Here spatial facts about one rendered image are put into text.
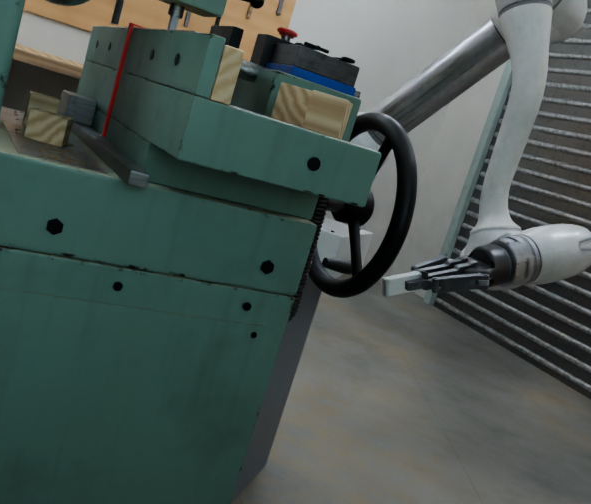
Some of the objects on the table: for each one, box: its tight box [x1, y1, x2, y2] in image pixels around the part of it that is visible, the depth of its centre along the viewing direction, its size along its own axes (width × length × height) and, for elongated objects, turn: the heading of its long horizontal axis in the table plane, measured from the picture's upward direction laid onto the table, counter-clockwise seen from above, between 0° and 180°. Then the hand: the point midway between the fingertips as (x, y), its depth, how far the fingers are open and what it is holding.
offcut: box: [271, 82, 313, 127], centre depth 84 cm, size 4×4×4 cm
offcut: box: [302, 90, 353, 140], centre depth 75 cm, size 4×4×4 cm
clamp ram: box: [210, 25, 265, 83], centre depth 94 cm, size 9×8×9 cm
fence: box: [85, 26, 226, 99], centre depth 87 cm, size 60×2×6 cm, turn 148°
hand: (401, 283), depth 116 cm, fingers closed
